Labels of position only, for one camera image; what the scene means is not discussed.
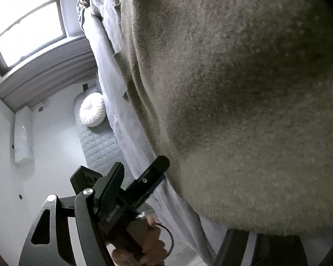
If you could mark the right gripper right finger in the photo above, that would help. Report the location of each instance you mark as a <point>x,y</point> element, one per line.
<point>242,248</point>

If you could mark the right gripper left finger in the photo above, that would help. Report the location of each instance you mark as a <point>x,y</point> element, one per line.
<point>49,241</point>

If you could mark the olive green knit sweater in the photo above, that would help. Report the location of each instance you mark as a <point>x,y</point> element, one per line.
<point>238,94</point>

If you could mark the person's left hand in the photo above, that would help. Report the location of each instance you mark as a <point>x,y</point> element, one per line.
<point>153,248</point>

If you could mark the grey quilted mat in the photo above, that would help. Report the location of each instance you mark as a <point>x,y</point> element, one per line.
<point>99,144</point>

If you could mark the grey bed cover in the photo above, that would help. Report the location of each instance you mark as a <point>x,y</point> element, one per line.
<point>102,30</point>

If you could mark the white round pillow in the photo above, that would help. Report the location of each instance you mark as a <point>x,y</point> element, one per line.
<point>92,111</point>

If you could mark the white wall box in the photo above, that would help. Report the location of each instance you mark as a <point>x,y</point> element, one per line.
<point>23,137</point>

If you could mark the window with grey frame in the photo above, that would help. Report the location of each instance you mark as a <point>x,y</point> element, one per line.
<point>42,50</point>

